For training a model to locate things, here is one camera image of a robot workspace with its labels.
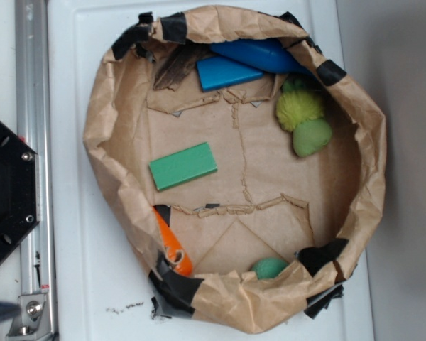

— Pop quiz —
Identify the blue wooden block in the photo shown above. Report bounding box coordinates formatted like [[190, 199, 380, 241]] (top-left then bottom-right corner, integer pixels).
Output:
[[196, 56, 264, 92]]

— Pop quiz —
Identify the green wooden block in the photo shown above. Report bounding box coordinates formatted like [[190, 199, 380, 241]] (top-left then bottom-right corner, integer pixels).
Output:
[[149, 142, 218, 191]]

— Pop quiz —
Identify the metal corner bracket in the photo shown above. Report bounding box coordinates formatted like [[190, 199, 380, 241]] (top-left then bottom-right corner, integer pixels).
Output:
[[6, 293, 54, 340]]

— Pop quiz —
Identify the light green soft beanbag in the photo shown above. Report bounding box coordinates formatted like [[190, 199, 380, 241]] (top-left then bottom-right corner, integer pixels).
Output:
[[293, 118, 333, 157]]

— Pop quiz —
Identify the brown paper bag bin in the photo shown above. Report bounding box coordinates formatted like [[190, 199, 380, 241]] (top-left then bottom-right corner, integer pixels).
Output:
[[83, 5, 386, 334]]

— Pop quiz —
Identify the aluminium extrusion rail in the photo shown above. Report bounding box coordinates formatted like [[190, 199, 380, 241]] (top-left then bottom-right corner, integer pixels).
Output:
[[15, 1, 59, 340]]

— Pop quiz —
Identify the orange plastic carrot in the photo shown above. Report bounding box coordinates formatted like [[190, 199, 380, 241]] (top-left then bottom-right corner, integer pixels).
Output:
[[153, 208, 193, 276]]

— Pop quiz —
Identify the yellow-green fuzzy pompom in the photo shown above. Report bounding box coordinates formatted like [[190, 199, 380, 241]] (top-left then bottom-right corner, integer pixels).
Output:
[[275, 77, 324, 132]]

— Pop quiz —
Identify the green foam ball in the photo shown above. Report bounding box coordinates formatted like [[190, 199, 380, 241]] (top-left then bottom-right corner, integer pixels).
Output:
[[251, 257, 288, 280]]

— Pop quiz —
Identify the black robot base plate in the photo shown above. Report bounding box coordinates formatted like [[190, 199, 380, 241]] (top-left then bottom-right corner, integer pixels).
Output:
[[0, 121, 39, 265]]

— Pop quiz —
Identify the brown bark piece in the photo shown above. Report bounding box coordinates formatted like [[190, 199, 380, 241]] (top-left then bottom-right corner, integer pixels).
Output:
[[153, 44, 209, 91]]

